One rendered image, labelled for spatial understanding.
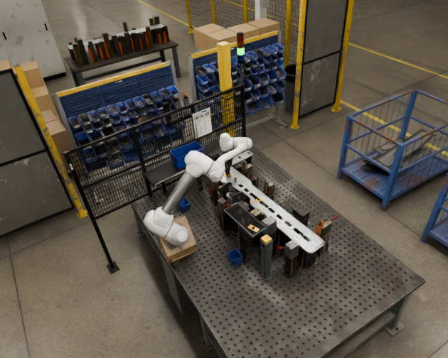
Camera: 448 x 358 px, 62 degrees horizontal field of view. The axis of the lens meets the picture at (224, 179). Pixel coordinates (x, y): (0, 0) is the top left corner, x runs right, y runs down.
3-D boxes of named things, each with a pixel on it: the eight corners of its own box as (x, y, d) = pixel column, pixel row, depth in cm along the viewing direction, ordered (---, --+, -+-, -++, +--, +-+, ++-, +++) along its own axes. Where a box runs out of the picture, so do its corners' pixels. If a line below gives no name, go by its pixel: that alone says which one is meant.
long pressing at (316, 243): (329, 241, 288) (329, 240, 287) (308, 256, 278) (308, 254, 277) (225, 161, 378) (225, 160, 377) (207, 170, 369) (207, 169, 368)
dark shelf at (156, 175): (228, 150, 391) (228, 148, 389) (153, 186, 353) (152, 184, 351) (217, 142, 405) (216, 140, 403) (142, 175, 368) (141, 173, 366)
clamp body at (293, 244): (299, 273, 301) (301, 244, 278) (289, 280, 296) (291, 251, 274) (291, 266, 307) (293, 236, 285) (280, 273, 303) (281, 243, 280)
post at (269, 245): (272, 276, 300) (273, 240, 273) (265, 281, 297) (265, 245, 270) (266, 270, 305) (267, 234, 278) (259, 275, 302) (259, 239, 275)
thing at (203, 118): (212, 132, 394) (210, 106, 375) (195, 140, 385) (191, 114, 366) (212, 131, 396) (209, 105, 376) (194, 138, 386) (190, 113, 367)
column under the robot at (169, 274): (182, 315, 357) (171, 272, 315) (168, 292, 378) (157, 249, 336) (209, 299, 368) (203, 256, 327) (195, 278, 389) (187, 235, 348)
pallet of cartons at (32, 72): (65, 133, 640) (42, 76, 574) (15, 148, 614) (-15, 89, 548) (54, 106, 725) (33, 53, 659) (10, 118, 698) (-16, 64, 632)
